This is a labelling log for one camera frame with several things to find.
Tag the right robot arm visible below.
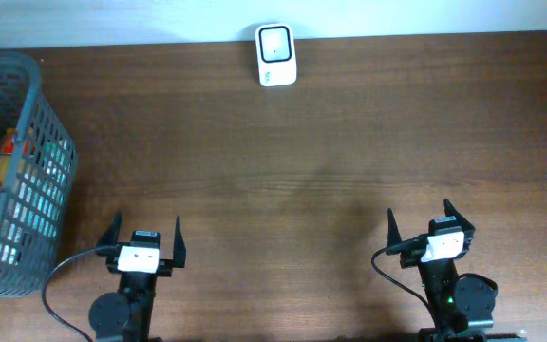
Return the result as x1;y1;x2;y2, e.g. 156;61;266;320
374;199;523;342

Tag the grey plastic basket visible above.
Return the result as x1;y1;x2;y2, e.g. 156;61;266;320
0;51;78;297

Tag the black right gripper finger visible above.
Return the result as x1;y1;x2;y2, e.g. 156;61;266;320
443;199;476;234
386;208;403;256

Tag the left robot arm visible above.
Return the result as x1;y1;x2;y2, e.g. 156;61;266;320
88;213;186;342

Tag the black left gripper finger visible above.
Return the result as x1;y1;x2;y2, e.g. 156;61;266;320
173;216;186;268
96;211;122;257

